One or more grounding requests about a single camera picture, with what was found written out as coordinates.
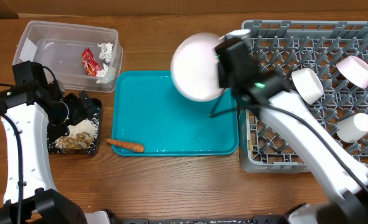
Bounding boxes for pink round plate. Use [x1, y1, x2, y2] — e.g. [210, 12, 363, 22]
[171, 33, 222, 102]

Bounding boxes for red foil snack wrapper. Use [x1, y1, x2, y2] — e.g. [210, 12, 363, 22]
[82, 48, 107, 77]

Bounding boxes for white napkin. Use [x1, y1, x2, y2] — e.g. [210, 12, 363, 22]
[97, 42, 113, 63]

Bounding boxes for cream bowl with leftovers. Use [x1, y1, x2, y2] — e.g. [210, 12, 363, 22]
[291, 68, 324, 105]

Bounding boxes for orange carrot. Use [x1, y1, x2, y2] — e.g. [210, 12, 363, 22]
[106, 139, 145, 153]

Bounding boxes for pink white bowl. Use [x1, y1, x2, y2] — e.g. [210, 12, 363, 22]
[336, 55, 368, 88]

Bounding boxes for small white cup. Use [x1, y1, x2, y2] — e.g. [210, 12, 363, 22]
[336, 113, 368, 143]

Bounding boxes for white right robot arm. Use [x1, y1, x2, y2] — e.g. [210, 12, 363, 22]
[215, 31, 368, 223]

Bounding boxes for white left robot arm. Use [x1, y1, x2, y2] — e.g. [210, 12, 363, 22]
[0, 61, 116, 223]

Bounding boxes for black food waste tray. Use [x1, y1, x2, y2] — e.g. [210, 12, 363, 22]
[47, 98, 103, 155]

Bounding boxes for clear plastic waste bin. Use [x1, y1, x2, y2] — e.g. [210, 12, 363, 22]
[12, 21, 123, 93]

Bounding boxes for grey dishwasher rack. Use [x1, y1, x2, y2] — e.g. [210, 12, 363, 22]
[239, 20, 368, 173]

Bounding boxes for rice and meat leftovers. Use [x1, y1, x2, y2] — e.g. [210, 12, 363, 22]
[55, 119, 98, 152]

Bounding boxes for teal serving tray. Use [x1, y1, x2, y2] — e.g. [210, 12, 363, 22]
[111, 70, 239, 157]

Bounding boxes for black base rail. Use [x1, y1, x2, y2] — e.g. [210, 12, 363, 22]
[118, 215, 288, 224]

